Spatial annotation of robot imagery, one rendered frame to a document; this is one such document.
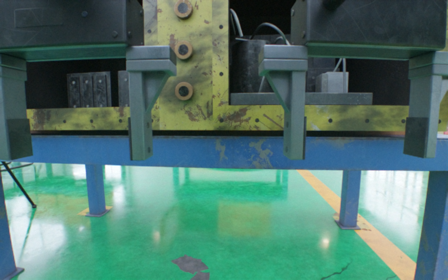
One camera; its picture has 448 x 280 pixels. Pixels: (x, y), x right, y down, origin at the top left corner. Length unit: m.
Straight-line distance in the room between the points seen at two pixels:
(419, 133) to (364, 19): 0.13
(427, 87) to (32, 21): 0.37
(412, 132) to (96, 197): 1.73
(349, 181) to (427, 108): 1.27
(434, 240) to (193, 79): 0.91
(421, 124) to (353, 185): 1.28
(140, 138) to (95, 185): 1.56
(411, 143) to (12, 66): 0.41
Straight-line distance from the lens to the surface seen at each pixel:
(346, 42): 0.22
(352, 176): 1.52
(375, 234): 1.63
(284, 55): 0.21
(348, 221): 1.62
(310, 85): 0.92
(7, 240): 1.37
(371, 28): 0.24
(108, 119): 0.76
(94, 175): 1.75
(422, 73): 0.29
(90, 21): 0.23
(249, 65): 0.72
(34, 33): 0.26
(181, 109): 0.66
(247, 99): 0.64
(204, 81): 0.65
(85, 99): 1.07
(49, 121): 0.90
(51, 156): 0.96
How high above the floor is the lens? 0.70
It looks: 6 degrees down
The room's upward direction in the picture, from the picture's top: straight up
